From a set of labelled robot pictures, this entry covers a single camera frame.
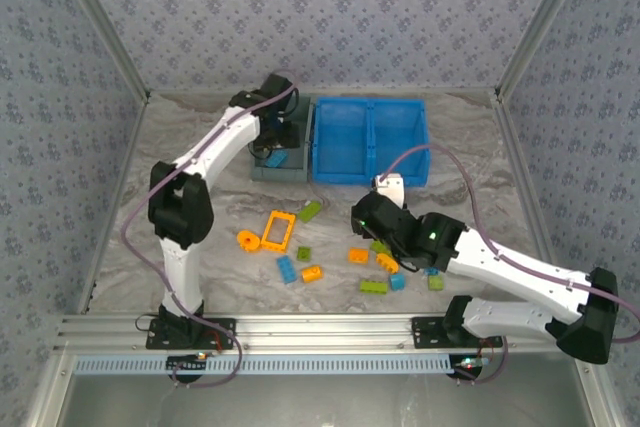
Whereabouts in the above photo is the orange lego window frame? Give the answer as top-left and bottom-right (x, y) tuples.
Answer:
(259, 210), (296, 254)

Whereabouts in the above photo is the orange round lego piece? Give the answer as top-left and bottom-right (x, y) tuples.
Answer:
(236, 229), (262, 253)

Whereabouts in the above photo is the orange half-round lego brick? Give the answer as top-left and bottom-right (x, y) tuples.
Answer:
(375, 252), (400, 276)

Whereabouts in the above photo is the grey plastic bin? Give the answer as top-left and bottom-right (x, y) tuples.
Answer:
(249, 94), (314, 183)

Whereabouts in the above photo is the small black controller board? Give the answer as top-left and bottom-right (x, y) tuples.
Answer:
(166, 353), (209, 374)
(451, 354), (487, 379)

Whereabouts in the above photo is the grey metal lower panel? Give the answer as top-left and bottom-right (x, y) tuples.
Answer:
(29, 346), (626, 427)

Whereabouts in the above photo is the aluminium back rail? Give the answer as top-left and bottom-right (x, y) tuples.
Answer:
(147, 88), (501, 97)

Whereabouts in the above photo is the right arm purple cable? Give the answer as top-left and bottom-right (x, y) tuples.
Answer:
(377, 143), (640, 386)

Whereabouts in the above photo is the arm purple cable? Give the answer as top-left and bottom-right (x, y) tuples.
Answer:
(121, 68), (301, 391)
(377, 143), (640, 386)

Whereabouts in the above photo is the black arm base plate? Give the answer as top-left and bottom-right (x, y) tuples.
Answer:
(145, 315), (237, 351)
(410, 315), (504, 351)

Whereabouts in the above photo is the aluminium front rail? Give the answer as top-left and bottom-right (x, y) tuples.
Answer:
(52, 313), (599, 354)

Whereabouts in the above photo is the aluminium side rail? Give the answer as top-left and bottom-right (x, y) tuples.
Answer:
(74, 94), (151, 316)
(492, 91), (564, 273)

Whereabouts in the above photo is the light blue slotted cable duct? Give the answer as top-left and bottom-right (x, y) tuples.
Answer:
(74, 352), (464, 377)

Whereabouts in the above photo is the aluminium frame post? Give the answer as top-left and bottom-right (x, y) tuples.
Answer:
(49, 0), (153, 103)
(494, 0), (599, 101)

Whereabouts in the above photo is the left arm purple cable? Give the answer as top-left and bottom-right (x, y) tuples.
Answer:
(121, 68), (301, 391)

